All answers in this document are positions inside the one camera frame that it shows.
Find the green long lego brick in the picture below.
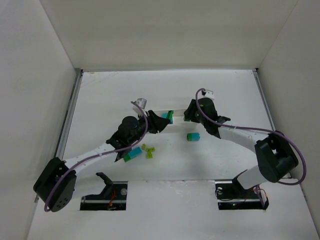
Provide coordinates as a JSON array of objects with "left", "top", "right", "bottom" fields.
[{"left": 166, "top": 110, "right": 174, "bottom": 124}]

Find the green square lego brick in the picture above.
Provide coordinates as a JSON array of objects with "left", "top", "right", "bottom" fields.
[{"left": 187, "top": 133, "right": 193, "bottom": 142}]

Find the blue square lego brick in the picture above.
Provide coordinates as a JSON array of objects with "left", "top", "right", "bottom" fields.
[{"left": 192, "top": 132, "right": 200, "bottom": 142}]

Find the teal oval lego piece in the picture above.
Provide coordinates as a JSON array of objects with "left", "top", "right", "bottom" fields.
[{"left": 161, "top": 112, "right": 169, "bottom": 119}]

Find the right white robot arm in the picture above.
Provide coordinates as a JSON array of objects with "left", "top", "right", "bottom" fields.
[{"left": 184, "top": 97, "right": 299, "bottom": 190}]

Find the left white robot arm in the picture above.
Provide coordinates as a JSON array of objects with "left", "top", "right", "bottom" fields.
[{"left": 33, "top": 110, "right": 171, "bottom": 212}]

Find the white compartment tray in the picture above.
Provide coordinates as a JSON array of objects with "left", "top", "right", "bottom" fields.
[{"left": 161, "top": 109, "right": 198, "bottom": 134}]

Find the lime lego cluster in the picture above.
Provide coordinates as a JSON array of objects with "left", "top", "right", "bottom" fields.
[{"left": 146, "top": 147, "right": 156, "bottom": 159}]

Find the blue long lego brick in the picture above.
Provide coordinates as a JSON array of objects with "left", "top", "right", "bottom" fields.
[{"left": 128, "top": 147, "right": 143, "bottom": 159}]

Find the green lego under blue brick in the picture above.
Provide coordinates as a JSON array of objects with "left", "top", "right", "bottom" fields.
[{"left": 123, "top": 154, "right": 131, "bottom": 162}]

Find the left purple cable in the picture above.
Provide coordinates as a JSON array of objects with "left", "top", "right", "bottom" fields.
[{"left": 44, "top": 101, "right": 149, "bottom": 213}]

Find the purple cable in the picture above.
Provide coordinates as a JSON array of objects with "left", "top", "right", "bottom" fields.
[
  {"left": 195, "top": 87, "right": 307, "bottom": 186},
  {"left": 44, "top": 101, "right": 149, "bottom": 213}
]

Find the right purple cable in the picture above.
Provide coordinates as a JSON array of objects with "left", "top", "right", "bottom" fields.
[{"left": 195, "top": 87, "right": 307, "bottom": 186}]

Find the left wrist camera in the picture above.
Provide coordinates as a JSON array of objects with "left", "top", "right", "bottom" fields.
[{"left": 132, "top": 98, "right": 147, "bottom": 116}]

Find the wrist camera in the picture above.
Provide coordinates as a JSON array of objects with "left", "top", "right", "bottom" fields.
[
  {"left": 201, "top": 88, "right": 215, "bottom": 101},
  {"left": 132, "top": 98, "right": 147, "bottom": 116}
]

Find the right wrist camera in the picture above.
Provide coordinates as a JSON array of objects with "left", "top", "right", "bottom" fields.
[{"left": 201, "top": 88, "right": 215, "bottom": 101}]

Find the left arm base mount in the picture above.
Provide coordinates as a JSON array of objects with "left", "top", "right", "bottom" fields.
[{"left": 79, "top": 172, "right": 128, "bottom": 211}]

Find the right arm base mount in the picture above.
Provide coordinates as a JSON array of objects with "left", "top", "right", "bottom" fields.
[{"left": 214, "top": 180, "right": 270, "bottom": 211}]

